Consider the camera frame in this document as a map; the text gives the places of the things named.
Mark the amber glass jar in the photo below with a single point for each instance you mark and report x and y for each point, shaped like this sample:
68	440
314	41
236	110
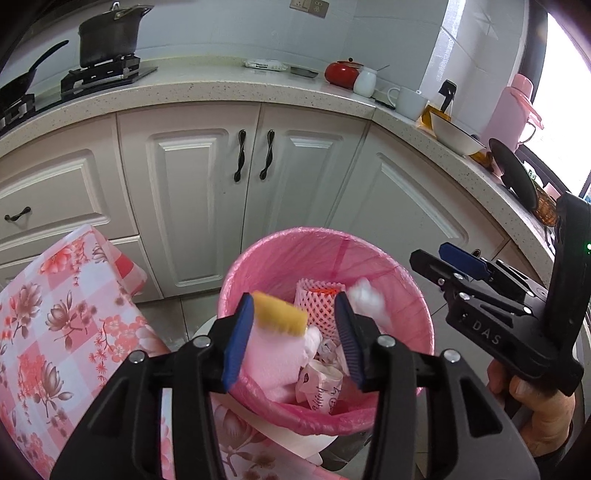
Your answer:
545	205

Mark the window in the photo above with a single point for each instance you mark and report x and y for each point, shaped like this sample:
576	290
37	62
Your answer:
568	92

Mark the speckled stone countertop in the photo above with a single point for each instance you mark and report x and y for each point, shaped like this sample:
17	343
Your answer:
207	87

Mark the oil bottle with black cap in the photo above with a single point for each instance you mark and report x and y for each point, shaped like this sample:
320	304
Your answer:
445	92

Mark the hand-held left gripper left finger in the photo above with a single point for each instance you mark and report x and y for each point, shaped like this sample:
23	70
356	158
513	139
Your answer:
238	341

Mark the white mug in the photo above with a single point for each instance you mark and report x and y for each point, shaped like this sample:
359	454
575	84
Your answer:
408	104

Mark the pink thermos flask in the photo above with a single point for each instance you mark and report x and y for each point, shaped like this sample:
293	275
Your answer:
510	110

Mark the black wok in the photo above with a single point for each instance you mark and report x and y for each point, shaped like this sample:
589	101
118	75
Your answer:
18	87

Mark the black round pan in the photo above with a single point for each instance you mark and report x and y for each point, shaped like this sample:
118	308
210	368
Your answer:
512	175

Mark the person's right hand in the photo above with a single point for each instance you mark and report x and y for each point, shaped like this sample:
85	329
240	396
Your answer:
545	415

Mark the pink lined trash bin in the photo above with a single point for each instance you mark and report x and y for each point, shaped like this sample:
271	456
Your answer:
286	258

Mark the white flat packet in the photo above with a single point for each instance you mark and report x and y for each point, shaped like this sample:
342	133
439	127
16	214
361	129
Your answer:
265	65

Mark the black gas stove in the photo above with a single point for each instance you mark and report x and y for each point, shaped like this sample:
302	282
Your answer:
115	74

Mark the white ceramic jar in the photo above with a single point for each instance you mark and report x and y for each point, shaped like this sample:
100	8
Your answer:
364	83

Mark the red enamel pot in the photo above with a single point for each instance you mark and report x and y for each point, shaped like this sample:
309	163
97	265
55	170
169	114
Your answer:
341	74

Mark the printed white paper cup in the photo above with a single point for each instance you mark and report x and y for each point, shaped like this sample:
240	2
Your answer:
318	385

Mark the white bowl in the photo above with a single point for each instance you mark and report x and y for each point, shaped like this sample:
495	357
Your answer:
455	136

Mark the white cabinet door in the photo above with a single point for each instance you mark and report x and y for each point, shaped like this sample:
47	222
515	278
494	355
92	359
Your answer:
184	207
309	175
415	198

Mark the white cabinet drawer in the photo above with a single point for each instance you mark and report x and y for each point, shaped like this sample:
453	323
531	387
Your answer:
60	184

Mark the white tissue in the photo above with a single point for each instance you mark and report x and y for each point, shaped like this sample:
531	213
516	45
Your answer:
367	295

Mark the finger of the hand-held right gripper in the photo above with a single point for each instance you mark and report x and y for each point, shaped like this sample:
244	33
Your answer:
461	261
434	270

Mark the yellow sponge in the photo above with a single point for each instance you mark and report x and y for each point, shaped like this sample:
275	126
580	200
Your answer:
281	314

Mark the black cooking pot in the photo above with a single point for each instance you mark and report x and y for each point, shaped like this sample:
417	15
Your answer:
108	41

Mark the pink floral checked tablecloth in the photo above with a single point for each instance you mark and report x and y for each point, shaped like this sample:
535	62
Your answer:
69	323

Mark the wall power outlet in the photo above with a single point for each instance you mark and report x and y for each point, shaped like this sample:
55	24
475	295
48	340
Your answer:
309	8

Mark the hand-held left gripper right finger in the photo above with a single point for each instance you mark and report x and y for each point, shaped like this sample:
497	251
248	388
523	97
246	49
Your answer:
351	341

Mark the white foam block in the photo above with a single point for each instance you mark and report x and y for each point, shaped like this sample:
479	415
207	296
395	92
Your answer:
277	364

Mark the grey flat tray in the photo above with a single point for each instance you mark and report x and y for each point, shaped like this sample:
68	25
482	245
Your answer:
304	71

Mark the small pink orange foam net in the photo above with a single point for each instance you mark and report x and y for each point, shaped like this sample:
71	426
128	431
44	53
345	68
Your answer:
318	307

